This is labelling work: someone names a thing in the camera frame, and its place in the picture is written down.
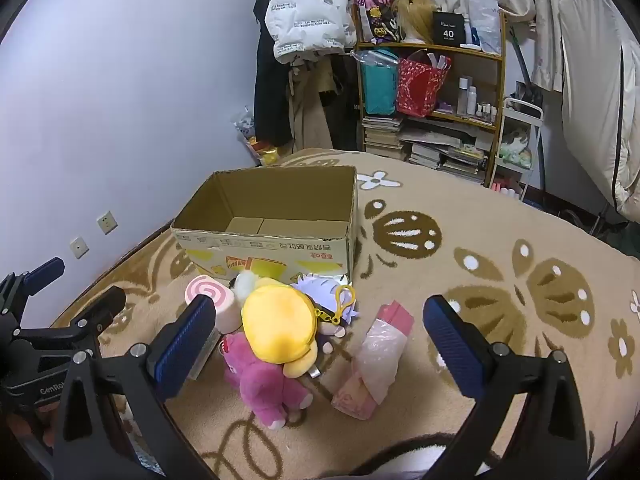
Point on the wooden shelf rack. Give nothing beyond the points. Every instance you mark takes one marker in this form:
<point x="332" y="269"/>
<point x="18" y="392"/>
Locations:
<point x="450" y="49"/>

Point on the pink swirl roll plush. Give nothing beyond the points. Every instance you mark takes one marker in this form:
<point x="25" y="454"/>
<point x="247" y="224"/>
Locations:
<point x="205" y="287"/>

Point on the beige butterfly-patterned rug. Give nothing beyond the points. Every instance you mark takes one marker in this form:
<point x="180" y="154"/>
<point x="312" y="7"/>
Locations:
<point x="490" y="210"/>

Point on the white metal cart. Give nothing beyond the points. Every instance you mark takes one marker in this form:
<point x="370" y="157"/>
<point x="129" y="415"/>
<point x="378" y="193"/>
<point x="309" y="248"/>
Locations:
<point x="522" y="101"/>

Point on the white puffer jacket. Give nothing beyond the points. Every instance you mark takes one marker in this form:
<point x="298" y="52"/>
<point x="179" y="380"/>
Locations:
<point x="305" y="10"/>

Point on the white garment cover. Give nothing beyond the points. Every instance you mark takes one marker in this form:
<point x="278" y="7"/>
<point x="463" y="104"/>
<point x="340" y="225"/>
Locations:
<point x="595" y="85"/>

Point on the pale green packets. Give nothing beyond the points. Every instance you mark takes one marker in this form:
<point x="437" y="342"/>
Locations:
<point x="517" y="155"/>

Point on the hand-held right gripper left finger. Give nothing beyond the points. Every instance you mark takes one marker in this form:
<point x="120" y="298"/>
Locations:
<point x="185" y="345"/>

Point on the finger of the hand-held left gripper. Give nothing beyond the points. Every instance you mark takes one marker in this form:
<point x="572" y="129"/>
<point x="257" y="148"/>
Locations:
<point x="45" y="274"/>
<point x="100" y="310"/>

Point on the beige hanging coat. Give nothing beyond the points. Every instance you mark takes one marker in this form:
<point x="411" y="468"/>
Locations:
<point x="307" y="115"/>

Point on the white wall socket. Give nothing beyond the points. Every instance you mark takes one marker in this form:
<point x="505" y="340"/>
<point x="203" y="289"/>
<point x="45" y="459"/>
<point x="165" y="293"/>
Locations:
<point x="106" y="221"/>
<point x="78" y="247"/>

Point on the pink and white bottles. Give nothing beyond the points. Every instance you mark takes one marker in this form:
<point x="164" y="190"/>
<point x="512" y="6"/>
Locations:
<point x="505" y="190"/>

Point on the row of cosmetic bottles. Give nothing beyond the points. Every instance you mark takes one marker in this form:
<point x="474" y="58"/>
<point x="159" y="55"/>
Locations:
<point x="465" y="95"/>

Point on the yellow round plush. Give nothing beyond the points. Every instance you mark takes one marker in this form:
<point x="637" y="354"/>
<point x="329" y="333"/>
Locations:
<point x="275" y="325"/>

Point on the messy pile of books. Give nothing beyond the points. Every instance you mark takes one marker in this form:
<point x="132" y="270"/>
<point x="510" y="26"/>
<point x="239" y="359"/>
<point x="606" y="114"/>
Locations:
<point x="440" y="155"/>

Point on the pink packet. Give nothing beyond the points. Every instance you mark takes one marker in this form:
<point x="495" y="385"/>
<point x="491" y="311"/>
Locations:
<point x="375" y="360"/>

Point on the red patterned gift bag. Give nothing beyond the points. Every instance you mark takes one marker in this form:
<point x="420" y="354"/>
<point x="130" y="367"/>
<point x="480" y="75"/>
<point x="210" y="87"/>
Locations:
<point x="420" y="90"/>

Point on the pink bear plush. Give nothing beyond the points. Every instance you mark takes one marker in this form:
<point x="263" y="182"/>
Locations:
<point x="260" y="380"/>

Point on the white plastic bag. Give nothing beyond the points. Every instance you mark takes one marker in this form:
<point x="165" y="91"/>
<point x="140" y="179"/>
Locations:
<point x="485" y="15"/>

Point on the blonde wig on head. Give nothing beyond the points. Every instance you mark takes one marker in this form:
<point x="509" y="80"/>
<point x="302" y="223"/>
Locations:
<point x="415" y="15"/>

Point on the black and pink printed bag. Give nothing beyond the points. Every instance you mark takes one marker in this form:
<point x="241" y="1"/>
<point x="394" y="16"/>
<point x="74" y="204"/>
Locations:
<point x="375" y="10"/>

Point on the purple-haired doll plush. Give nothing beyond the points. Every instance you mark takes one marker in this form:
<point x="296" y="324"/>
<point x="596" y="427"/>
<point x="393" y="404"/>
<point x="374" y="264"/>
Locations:
<point x="315" y="290"/>

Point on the teal bag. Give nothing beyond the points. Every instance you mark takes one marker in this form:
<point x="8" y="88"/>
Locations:
<point x="379" y="90"/>

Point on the clear bag of toys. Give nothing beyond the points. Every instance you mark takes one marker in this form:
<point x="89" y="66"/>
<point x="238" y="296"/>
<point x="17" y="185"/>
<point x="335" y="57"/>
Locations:
<point x="250" y="132"/>

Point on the neat stack of books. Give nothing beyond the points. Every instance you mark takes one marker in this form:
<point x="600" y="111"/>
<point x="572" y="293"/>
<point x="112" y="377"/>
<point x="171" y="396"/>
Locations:
<point x="382" y="140"/>

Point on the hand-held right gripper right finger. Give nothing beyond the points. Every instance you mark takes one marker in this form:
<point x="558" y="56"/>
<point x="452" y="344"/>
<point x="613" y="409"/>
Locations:
<point x="455" y="345"/>

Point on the black hanging coat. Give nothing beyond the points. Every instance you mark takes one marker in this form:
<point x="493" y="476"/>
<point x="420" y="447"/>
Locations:
<point x="267" y="85"/>

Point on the white fluffy plush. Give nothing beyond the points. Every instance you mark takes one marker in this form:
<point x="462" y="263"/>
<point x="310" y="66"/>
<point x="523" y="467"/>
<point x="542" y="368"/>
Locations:
<point x="245" y="282"/>

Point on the black folded stand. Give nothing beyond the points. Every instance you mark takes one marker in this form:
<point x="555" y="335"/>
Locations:
<point x="595" y="225"/>

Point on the dark hanging garment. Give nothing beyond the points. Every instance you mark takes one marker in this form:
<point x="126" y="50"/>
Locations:
<point x="345" y="110"/>

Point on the cardboard box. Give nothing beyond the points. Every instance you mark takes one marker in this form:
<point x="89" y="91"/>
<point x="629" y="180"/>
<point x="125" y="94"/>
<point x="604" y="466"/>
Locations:
<point x="260" y="255"/>

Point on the black box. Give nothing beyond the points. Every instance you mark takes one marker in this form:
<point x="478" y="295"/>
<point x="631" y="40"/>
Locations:
<point x="449" y="30"/>

